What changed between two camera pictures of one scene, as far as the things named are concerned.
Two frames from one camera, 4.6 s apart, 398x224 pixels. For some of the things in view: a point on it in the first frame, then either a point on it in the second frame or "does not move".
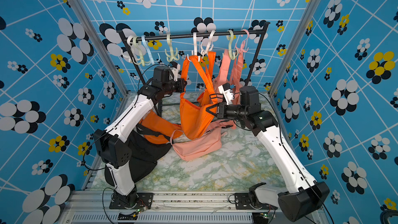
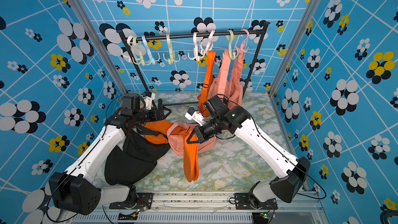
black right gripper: [223, 110] -> [200, 134]
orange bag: [194, 115] -> [190, 154]
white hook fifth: [195, 38] does not move
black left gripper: [182, 83] -> [157, 117]
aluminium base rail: [93, 207] does not move
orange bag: [156, 130] does not move
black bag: [147, 148] does not move
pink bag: [236, 77] does not move
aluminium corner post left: [78, 5] does not move
